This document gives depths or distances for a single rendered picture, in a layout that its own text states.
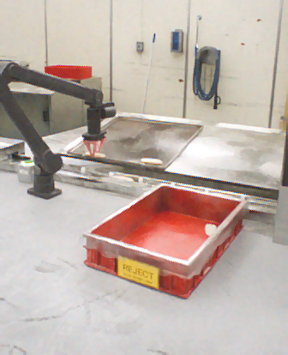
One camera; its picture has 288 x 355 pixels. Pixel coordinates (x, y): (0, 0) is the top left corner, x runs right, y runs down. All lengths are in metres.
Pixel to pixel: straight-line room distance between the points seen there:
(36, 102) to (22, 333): 3.79
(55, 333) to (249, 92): 4.61
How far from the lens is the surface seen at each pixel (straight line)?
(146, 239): 1.34
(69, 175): 1.80
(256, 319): 1.06
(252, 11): 5.29
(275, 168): 1.82
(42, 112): 4.61
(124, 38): 5.87
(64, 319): 1.03
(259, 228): 1.48
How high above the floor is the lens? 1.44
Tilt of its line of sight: 17 degrees down
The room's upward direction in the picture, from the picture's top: 1 degrees clockwise
